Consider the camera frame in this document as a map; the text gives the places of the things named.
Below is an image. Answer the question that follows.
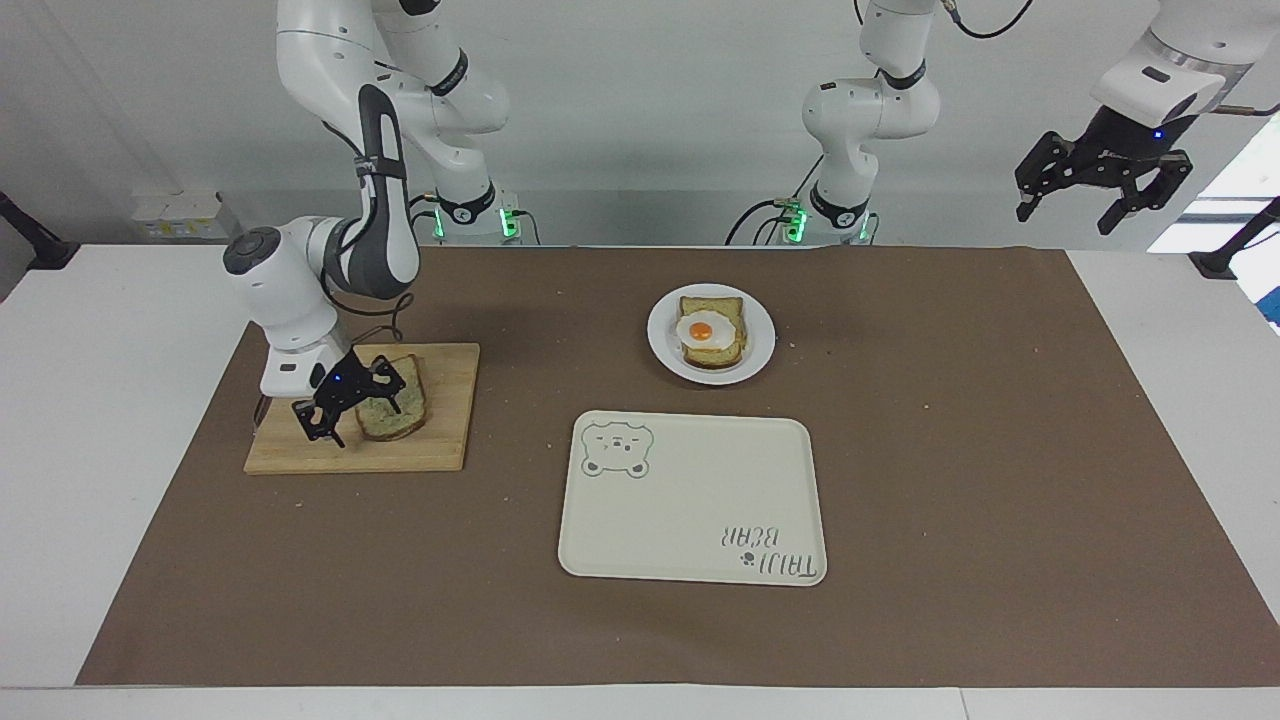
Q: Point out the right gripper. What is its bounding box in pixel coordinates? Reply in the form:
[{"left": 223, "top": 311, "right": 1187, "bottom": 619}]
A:
[{"left": 291, "top": 352, "right": 407, "bottom": 449}]

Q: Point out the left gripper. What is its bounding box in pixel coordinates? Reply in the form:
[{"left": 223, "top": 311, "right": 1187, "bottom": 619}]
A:
[{"left": 1014, "top": 104, "right": 1198, "bottom": 237}]

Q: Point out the white round plate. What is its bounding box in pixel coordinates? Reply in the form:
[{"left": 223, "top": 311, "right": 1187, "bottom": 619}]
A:
[{"left": 646, "top": 284, "right": 778, "bottom": 387}]

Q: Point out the plain bread slice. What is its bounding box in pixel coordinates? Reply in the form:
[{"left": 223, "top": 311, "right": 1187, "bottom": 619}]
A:
[{"left": 354, "top": 352, "right": 430, "bottom": 442}]

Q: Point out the wooden cutting board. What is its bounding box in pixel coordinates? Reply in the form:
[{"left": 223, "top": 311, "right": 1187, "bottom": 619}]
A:
[{"left": 243, "top": 343, "right": 481, "bottom": 475}]

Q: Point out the black stand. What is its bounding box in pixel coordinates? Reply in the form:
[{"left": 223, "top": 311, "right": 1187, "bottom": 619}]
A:
[
  {"left": 1187, "top": 195, "right": 1280, "bottom": 282},
  {"left": 0, "top": 189, "right": 82, "bottom": 272}
]

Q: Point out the cream tray with bear print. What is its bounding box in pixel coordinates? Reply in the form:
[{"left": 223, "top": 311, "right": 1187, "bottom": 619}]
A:
[{"left": 556, "top": 409, "right": 830, "bottom": 588}]

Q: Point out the fried egg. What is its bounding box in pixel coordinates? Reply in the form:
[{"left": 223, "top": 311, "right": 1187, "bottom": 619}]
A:
[{"left": 675, "top": 310, "right": 738, "bottom": 352}]

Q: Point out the bread slice under egg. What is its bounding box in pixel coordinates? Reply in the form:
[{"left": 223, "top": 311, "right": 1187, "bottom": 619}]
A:
[{"left": 677, "top": 295, "right": 750, "bottom": 370}]

